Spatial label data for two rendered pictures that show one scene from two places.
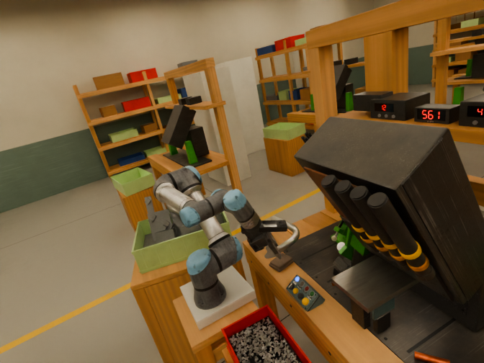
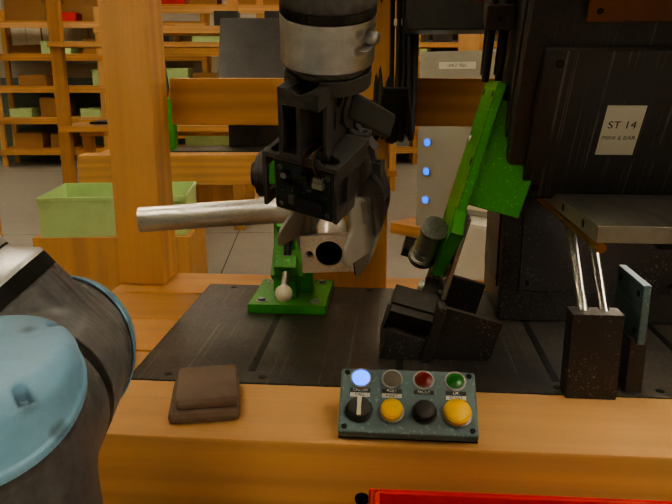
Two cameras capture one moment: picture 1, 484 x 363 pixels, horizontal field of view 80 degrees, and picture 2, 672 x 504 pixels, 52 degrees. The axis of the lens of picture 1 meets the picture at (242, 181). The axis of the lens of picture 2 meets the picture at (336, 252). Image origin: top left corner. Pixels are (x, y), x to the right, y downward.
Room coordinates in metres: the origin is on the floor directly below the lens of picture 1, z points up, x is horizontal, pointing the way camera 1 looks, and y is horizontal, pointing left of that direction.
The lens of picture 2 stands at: (0.73, 0.52, 1.28)
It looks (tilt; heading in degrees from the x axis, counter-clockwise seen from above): 14 degrees down; 294
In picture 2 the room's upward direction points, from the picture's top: straight up
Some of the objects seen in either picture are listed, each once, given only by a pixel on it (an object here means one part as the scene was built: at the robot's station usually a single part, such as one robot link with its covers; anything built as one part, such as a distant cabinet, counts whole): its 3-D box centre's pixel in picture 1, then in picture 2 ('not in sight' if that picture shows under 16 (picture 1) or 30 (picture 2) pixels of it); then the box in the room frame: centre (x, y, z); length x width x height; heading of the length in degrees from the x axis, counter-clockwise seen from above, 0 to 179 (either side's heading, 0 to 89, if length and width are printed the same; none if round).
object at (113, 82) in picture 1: (155, 117); not in sight; (7.38, 1.75, 1.14); 3.01 x 0.54 x 2.28; 117
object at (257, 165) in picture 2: not in sight; (261, 174); (1.31, -0.48, 1.12); 0.07 x 0.03 x 0.08; 109
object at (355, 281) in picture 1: (393, 269); (616, 206); (0.75, -0.43, 1.11); 0.39 x 0.16 x 0.03; 109
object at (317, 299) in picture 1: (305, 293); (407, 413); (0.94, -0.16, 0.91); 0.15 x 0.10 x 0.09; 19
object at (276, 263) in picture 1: (280, 261); (205, 392); (1.17, -0.10, 0.91); 0.10 x 0.08 x 0.03; 122
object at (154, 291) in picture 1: (198, 290); not in sight; (1.72, 0.49, 0.39); 0.68 x 0.52 x 0.79; 99
